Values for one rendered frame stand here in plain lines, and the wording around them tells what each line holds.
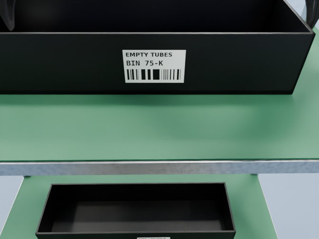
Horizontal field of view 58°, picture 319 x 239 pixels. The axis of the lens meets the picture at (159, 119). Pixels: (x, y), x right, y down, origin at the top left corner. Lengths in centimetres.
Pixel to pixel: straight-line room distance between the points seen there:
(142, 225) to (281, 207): 79
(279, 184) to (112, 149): 132
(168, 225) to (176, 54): 67
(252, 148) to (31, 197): 89
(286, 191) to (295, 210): 11
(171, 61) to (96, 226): 69
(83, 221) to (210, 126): 69
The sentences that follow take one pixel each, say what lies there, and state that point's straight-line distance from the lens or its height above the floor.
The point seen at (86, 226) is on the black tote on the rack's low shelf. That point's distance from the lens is 103.
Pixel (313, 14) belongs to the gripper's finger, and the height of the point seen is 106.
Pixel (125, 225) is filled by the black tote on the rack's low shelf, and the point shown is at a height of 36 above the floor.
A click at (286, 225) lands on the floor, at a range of 153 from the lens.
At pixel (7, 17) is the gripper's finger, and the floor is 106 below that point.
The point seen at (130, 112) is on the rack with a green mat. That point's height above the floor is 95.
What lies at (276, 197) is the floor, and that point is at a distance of 159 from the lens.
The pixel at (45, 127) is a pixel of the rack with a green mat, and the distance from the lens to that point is 47.
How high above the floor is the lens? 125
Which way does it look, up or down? 42 degrees down
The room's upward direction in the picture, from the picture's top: straight up
